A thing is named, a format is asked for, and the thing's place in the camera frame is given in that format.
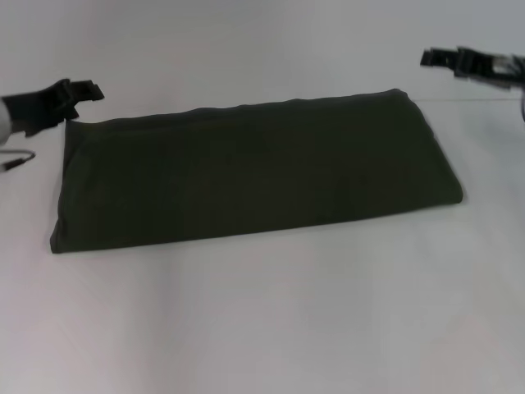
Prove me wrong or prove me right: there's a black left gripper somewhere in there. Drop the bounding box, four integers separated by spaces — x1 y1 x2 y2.
0 79 106 137

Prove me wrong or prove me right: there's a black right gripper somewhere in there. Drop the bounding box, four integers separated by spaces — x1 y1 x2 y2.
418 47 525 89

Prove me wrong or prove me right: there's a dark green FREE print T-shirt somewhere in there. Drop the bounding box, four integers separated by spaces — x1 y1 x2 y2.
48 87 467 255

